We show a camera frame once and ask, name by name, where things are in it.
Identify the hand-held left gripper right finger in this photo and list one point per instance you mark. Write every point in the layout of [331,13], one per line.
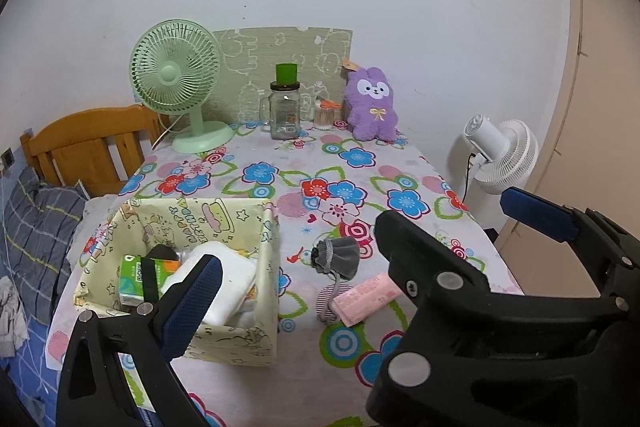
[415,257]

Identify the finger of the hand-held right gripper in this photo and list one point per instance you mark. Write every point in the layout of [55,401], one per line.
[540,212]

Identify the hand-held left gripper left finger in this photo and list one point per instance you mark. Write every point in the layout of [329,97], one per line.
[192,302]

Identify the white soft pack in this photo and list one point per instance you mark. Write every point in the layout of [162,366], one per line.
[230,277]

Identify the small black item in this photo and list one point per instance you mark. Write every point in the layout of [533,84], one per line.
[162,253]

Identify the pink tissue packet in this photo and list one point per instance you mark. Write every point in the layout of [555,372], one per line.
[367,299]

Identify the green tissue packet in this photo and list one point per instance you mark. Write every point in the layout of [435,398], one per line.
[131,277]

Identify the yellow fabric storage box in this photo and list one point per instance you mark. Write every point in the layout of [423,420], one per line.
[267,257]

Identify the pink striped sock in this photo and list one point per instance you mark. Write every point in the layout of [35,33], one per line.
[327,302]

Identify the white flat box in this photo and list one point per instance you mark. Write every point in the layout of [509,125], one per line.
[247,319]

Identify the white standing fan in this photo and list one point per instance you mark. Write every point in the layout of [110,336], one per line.
[507,152]

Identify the floral tablecloth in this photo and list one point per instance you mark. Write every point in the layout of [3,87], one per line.
[300,227]

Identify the beige door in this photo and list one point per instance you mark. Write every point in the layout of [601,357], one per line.
[600,107]

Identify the white bedding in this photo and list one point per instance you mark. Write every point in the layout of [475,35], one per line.
[100,207]

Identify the purple plush bunny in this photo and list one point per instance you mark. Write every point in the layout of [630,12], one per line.
[372,107]

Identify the cotton swab jar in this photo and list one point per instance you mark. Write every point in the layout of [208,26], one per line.
[325,117]

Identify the grey plaid pillow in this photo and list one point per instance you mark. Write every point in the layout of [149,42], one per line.
[40,232]

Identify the blue bed sheet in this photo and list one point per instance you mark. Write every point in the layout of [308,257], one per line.
[30,372]

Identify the white grey crumpled cloth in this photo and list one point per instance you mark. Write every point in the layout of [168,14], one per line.
[10,317]

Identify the glass jar mug green lid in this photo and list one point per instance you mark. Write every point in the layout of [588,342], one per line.
[285,114]

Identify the brown plush tag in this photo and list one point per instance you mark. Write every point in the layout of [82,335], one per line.
[350,65]

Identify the green desk fan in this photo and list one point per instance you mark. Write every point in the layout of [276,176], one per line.
[170,72]

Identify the green patterned board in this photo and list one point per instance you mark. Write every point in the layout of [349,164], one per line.
[250,52]

